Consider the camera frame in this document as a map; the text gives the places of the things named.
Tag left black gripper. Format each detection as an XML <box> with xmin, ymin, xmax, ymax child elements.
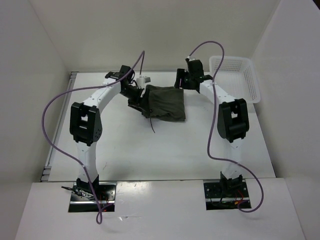
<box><xmin>119</xmin><ymin>84</ymin><xmax>150</xmax><ymax>113</ymax></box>

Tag dark green shorts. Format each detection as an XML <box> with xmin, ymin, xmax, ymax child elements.
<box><xmin>128</xmin><ymin>84</ymin><xmax>186</xmax><ymax>123</ymax></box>

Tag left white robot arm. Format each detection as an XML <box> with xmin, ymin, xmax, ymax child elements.
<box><xmin>69</xmin><ymin>65</ymin><xmax>143</xmax><ymax>200</ymax></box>

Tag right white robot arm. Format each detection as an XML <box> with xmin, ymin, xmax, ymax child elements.
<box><xmin>174</xmin><ymin>57</ymin><xmax>250</xmax><ymax>197</ymax></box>

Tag white perforated plastic basket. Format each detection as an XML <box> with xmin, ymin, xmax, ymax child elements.
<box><xmin>209</xmin><ymin>55</ymin><xmax>261</xmax><ymax>104</ymax></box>

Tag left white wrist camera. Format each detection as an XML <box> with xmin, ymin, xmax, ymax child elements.
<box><xmin>135</xmin><ymin>76</ymin><xmax>151</xmax><ymax>89</ymax></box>

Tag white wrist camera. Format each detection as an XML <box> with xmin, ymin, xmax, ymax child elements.
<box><xmin>135</xmin><ymin>76</ymin><xmax>151</xmax><ymax>89</ymax></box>
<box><xmin>185</xmin><ymin>56</ymin><xmax>196</xmax><ymax>63</ymax></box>

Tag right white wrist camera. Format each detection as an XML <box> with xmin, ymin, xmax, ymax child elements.
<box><xmin>185</xmin><ymin>56</ymin><xmax>196</xmax><ymax>63</ymax></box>

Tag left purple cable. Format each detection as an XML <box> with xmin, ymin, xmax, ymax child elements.
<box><xmin>41</xmin><ymin>50</ymin><xmax>146</xmax><ymax>225</ymax></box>

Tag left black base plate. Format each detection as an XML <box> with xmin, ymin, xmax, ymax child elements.
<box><xmin>64</xmin><ymin>182</ymin><xmax>117</xmax><ymax>213</ymax></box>

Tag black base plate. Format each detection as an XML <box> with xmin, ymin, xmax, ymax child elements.
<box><xmin>64</xmin><ymin>182</ymin><xmax>117</xmax><ymax>213</ymax></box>
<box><xmin>203</xmin><ymin>180</ymin><xmax>251</xmax><ymax>211</ymax></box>

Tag aluminium table edge rail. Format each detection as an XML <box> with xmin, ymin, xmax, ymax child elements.
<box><xmin>40</xmin><ymin>71</ymin><xmax>78</xmax><ymax>182</ymax></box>

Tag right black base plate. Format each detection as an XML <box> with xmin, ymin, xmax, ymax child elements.
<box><xmin>203</xmin><ymin>180</ymin><xmax>251</xmax><ymax>211</ymax></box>

